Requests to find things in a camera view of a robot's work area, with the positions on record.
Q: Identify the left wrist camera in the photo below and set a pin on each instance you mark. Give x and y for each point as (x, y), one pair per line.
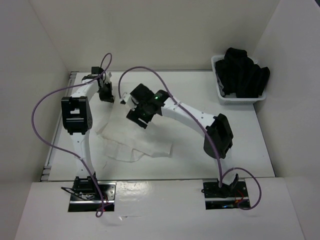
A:
(106, 77)

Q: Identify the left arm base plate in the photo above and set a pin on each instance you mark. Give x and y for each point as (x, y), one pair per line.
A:
(92, 203)

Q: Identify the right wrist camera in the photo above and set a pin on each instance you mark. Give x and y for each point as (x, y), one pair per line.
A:
(127, 100)

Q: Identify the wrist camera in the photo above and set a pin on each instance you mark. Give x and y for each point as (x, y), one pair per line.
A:
(106, 77)
(127, 100)

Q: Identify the white plastic basket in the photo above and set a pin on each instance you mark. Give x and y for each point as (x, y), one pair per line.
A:
(231, 99)

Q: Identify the black skirt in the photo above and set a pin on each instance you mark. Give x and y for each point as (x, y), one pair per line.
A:
(239, 76)

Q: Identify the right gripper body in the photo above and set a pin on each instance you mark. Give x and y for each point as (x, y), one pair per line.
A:
(142, 112)

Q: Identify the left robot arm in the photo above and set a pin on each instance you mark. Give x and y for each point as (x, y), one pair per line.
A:
(77, 120)

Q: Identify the white pleated skirt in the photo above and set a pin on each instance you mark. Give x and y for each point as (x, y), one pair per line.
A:
(125, 141)

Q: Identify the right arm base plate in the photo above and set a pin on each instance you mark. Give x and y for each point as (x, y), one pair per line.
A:
(216, 198)

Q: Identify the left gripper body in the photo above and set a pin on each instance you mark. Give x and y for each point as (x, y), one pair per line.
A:
(105, 91)

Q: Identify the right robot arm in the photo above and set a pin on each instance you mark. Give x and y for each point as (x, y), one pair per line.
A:
(215, 129)

